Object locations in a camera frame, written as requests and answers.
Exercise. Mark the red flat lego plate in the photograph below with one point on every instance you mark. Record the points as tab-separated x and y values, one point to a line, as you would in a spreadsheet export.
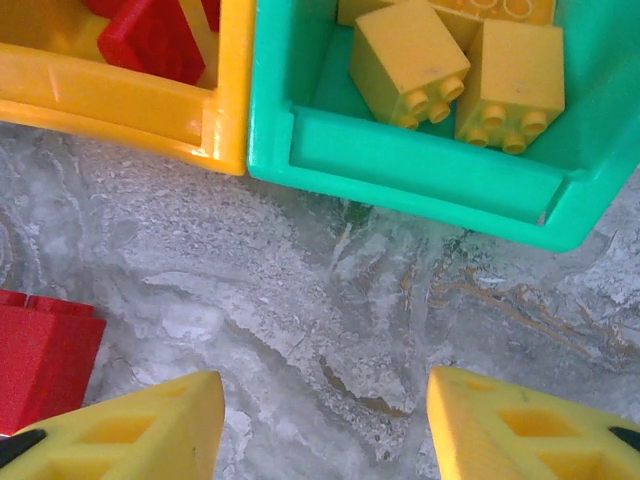
212	12

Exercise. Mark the yellow square lego brick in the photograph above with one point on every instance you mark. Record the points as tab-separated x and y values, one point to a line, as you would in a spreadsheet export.
515	75
405	60

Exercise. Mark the yellow plastic bin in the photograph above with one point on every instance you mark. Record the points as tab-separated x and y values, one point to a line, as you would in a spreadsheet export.
125	105

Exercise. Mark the yellow flat lego plate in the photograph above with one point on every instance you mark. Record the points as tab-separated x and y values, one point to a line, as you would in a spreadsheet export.
500	10

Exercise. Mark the green plastic bin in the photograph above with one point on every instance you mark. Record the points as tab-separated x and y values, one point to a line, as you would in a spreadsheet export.
400	170

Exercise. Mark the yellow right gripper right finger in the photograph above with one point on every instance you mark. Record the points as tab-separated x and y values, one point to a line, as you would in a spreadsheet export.
525	430

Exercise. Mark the small red lego brick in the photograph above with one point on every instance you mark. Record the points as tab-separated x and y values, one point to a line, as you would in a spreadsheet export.
102	6

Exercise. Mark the long red lego brick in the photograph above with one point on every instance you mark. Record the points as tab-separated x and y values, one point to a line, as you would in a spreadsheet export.
40	360

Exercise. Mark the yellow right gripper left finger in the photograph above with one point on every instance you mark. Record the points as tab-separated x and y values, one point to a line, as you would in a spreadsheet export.
125	440

